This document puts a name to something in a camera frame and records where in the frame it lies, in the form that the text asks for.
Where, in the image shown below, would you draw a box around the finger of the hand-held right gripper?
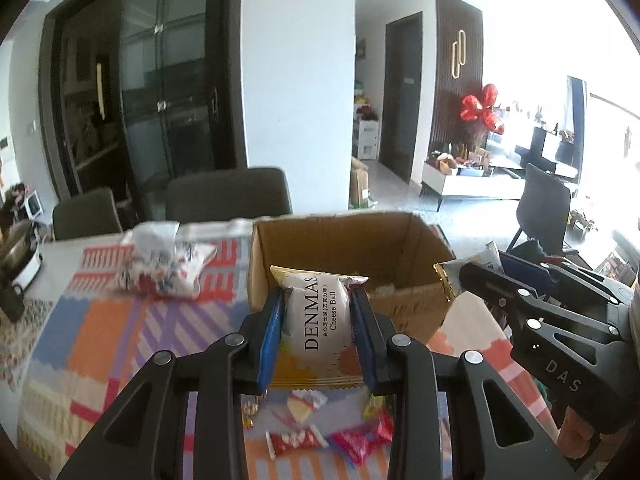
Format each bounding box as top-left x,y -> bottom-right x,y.
500,252 -> 621,306
459,260 -> 628,361

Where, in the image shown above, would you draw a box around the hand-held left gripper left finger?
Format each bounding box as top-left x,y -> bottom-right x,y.
55,287 -> 286,480

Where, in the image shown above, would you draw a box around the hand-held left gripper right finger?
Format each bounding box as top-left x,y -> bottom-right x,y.
348,284 -> 591,480

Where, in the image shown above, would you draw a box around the gold-edged snack packet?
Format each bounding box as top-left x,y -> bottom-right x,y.
433,241 -> 503,307

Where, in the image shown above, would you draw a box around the cardboard box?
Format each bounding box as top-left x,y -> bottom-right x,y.
247,211 -> 457,346

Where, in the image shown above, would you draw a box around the person's right hand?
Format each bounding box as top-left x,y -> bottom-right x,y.
556,400 -> 608,458

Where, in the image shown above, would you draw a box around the dark swivel chair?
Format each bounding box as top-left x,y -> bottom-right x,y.
506,164 -> 581,256

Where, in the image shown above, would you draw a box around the small white yellow snack packet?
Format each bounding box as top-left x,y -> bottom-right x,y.
285,389 -> 328,423

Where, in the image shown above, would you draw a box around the white low cabinet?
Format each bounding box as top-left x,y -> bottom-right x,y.
421,160 -> 526,212

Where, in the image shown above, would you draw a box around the pink snack packet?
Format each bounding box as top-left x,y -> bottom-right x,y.
327,407 -> 396,468

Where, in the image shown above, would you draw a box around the red snack packet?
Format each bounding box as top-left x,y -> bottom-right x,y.
265,424 -> 326,460

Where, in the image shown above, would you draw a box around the floral tissue pack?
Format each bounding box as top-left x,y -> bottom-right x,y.
112,221 -> 218,302

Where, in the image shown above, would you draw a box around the grey dining chair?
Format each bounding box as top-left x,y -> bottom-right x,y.
165,166 -> 293,224
52,187 -> 123,241

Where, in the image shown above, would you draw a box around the flat cardboard boxes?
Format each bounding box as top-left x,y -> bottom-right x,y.
350,156 -> 373,208

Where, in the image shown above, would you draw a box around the red bow balloon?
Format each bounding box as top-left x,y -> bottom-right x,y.
460,84 -> 506,135

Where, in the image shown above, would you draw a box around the colourful patterned tablecloth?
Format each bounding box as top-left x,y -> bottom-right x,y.
17,232 -> 561,480

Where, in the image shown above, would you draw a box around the white hallway shelf unit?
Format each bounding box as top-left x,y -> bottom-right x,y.
354,87 -> 381,161

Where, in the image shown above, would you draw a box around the dark interior door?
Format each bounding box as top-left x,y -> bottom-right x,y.
378,12 -> 425,183

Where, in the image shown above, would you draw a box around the floral placemat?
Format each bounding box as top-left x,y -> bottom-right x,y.
0,295 -> 56,391

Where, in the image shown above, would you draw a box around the electric hot pot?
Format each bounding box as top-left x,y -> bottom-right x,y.
0,220 -> 43,291

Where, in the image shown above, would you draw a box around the black glass sliding door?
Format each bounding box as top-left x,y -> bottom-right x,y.
40,0 -> 246,221

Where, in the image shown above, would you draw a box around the gold loop wall decor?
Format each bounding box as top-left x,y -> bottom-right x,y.
450,30 -> 467,80

